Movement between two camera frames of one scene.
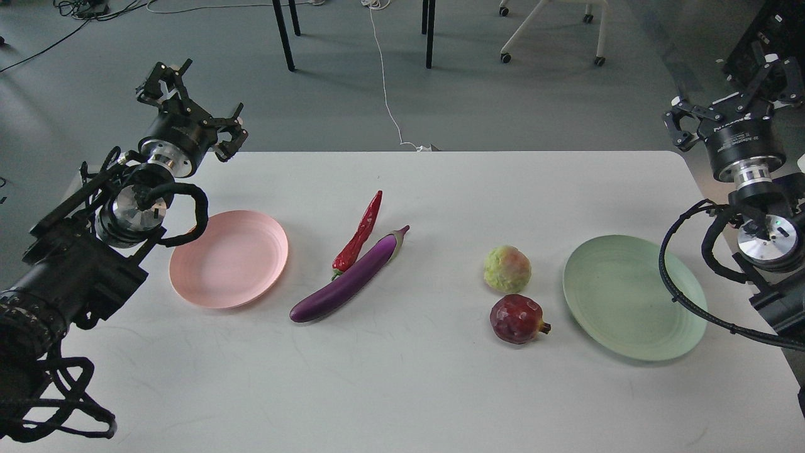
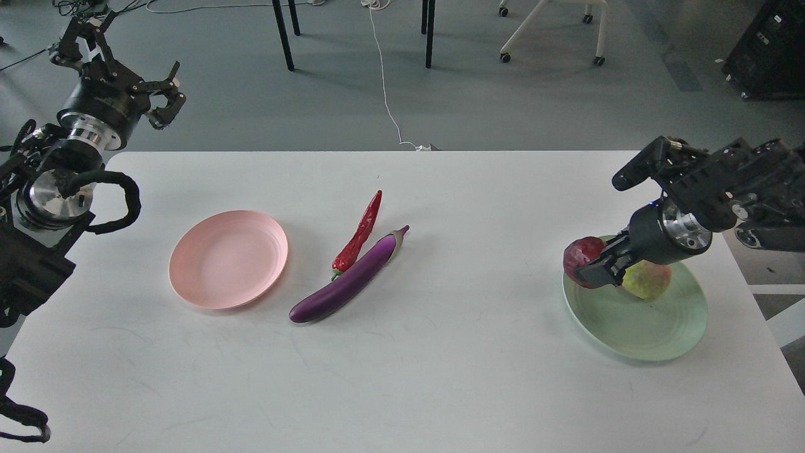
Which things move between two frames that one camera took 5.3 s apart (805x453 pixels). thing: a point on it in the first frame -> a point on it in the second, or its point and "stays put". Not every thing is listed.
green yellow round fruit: (507, 268) -> (647, 280)
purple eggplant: (324, 300) stays put
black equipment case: (777, 30) stays put
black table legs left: (282, 30) stays put
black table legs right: (430, 25) stays put
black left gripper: (181, 134) -> (106, 106)
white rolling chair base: (600, 60) stays put
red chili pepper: (348, 256) stays put
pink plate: (238, 257) stays put
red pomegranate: (517, 319) -> (578, 252)
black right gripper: (744, 144) -> (658, 234)
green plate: (614, 287) stays put
